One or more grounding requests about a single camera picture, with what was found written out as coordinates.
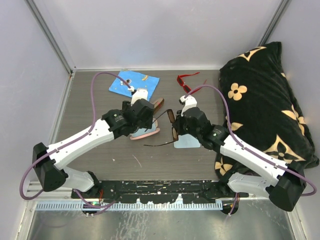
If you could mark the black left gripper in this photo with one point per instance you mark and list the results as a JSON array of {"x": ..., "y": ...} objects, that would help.
[{"x": 148, "y": 123}]

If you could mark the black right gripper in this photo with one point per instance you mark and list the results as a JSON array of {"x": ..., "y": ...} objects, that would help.
[{"x": 177, "y": 124}]

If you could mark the pink glasses case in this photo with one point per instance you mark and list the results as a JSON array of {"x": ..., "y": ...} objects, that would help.
[{"x": 139, "y": 134}]

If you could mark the tortoiseshell brown sunglasses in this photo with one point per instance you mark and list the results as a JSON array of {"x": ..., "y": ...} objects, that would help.
[{"x": 172, "y": 119}]

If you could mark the light blue cloth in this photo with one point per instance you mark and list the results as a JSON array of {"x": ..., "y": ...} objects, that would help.
[
  {"x": 186, "y": 141},
  {"x": 153, "y": 128}
]

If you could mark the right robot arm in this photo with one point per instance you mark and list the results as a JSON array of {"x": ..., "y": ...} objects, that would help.
[{"x": 281, "y": 182}]

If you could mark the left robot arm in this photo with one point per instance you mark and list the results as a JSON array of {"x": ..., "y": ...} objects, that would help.
[{"x": 51, "y": 162}]

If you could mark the red sunglasses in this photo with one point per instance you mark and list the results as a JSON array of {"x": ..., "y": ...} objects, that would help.
[{"x": 181, "y": 82}]

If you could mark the brown striped glasses case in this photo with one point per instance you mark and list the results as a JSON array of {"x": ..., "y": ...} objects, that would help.
[{"x": 157, "y": 104}]

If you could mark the blue cartoon print cloth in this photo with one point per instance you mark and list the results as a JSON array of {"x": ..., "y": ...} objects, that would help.
[{"x": 136, "y": 80}]

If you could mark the black floral plush pillow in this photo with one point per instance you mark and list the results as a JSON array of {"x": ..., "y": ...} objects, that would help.
[{"x": 263, "y": 110}]

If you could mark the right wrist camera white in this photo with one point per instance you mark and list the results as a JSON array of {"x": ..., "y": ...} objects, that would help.
[{"x": 188, "y": 102}]

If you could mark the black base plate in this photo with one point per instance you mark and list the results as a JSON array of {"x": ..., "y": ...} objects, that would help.
[{"x": 159, "y": 191}]

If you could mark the aluminium front rail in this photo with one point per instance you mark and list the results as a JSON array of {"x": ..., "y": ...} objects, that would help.
[{"x": 67, "y": 200}]

